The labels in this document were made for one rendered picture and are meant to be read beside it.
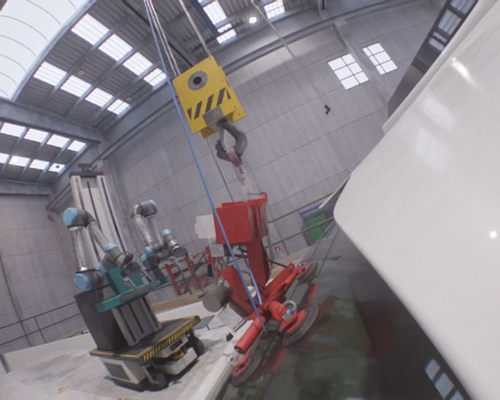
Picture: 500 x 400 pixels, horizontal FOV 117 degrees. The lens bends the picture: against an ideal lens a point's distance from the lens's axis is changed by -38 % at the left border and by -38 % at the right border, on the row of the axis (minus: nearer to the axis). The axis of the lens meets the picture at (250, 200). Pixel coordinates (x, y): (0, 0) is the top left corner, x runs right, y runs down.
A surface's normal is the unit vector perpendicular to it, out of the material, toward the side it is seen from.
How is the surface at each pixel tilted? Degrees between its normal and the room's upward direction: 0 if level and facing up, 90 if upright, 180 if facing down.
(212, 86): 90
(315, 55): 90
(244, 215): 90
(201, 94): 90
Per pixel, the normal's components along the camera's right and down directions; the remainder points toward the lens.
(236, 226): -0.25, 0.00
